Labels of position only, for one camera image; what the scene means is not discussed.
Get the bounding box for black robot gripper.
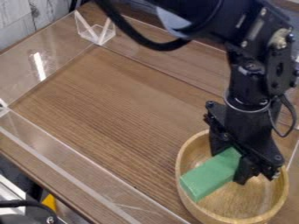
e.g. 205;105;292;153
204;101;285;185

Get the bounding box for green rectangular block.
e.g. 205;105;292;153
178;147;241;203

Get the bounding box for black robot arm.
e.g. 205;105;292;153
146;0;299;185

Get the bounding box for brown wooden bowl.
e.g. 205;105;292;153
174;130;289;224

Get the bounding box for yellow object under table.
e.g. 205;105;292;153
41;193;57;212

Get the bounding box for clear acrylic corner bracket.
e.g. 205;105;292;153
73;11;115;46

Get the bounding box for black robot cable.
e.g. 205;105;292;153
94;0;193;53

